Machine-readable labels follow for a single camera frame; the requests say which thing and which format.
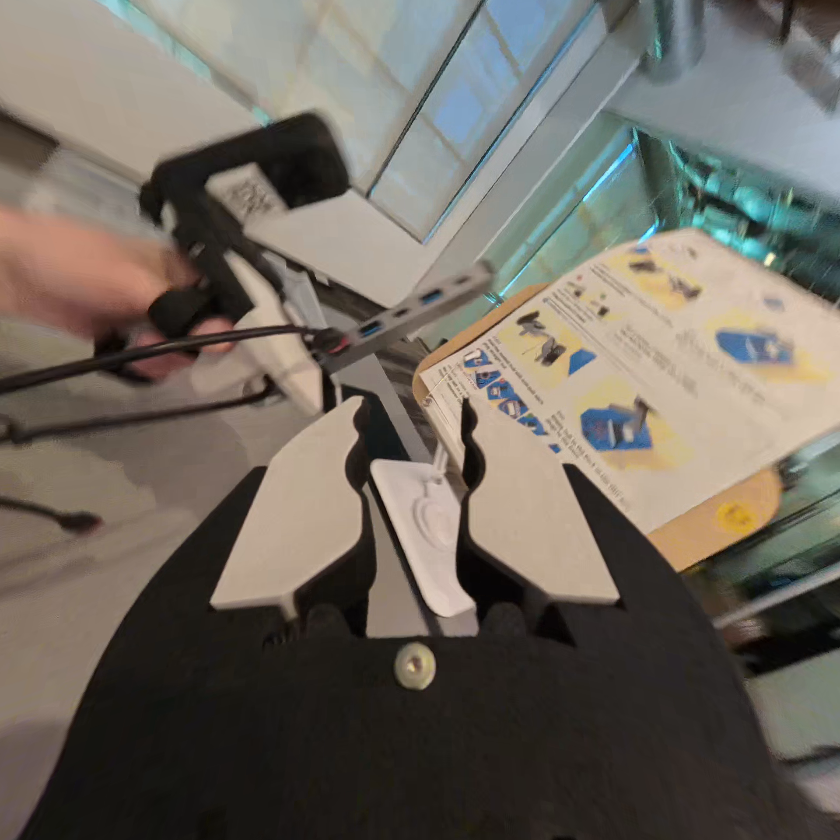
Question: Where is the window with roller blinds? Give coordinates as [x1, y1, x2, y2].
[98, 0, 614, 245]

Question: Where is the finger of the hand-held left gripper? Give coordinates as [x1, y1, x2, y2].
[226, 252, 327, 416]
[266, 252, 329, 332]

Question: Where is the grey usb hub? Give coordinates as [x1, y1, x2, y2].
[320, 260, 495, 376]

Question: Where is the white board stand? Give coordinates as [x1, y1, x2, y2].
[369, 430, 478, 619]

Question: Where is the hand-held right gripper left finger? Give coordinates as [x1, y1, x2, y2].
[209, 395, 378, 621]

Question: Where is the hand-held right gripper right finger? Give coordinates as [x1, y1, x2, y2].
[457, 397, 622, 608]

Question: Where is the yellow smiley sticker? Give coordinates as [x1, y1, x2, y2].
[715, 500, 760, 534]

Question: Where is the black red usb cable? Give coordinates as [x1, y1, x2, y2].
[0, 325, 347, 534]

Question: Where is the glass partition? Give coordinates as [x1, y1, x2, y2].
[486, 128, 840, 309]

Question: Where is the instruction poster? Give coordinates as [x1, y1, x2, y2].
[420, 230, 840, 534]

